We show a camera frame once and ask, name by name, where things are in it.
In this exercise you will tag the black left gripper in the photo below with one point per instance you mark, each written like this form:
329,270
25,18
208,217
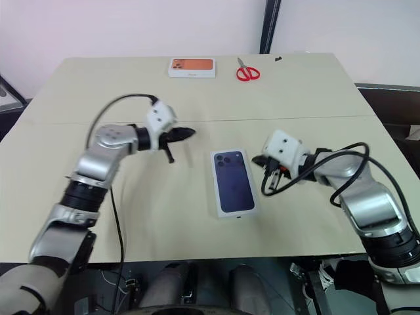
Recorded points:
170,136

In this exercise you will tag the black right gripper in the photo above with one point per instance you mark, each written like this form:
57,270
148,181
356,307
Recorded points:
270,165

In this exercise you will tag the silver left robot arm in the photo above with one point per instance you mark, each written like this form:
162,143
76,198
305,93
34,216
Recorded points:
105,141

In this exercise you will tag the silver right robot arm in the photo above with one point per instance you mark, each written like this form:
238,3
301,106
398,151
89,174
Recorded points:
370,203

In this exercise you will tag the white box orange phone print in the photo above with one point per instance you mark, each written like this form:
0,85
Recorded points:
193,65

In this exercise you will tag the small black clip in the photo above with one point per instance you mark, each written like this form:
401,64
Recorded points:
278,59

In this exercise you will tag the grey rounded shape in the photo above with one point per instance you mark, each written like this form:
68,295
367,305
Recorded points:
252,285
172,282

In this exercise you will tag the black side furniture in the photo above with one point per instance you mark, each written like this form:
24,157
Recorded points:
390,105

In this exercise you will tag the black framed equipment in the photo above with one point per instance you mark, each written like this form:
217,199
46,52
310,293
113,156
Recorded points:
10,95

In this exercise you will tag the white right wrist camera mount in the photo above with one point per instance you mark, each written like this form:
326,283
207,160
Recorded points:
285,147

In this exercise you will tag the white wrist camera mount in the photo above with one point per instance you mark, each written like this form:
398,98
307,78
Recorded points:
285,147
159,118

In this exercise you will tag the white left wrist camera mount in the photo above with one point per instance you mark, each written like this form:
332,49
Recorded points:
159,118

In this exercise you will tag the black vertical post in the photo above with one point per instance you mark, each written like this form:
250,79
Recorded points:
269,26

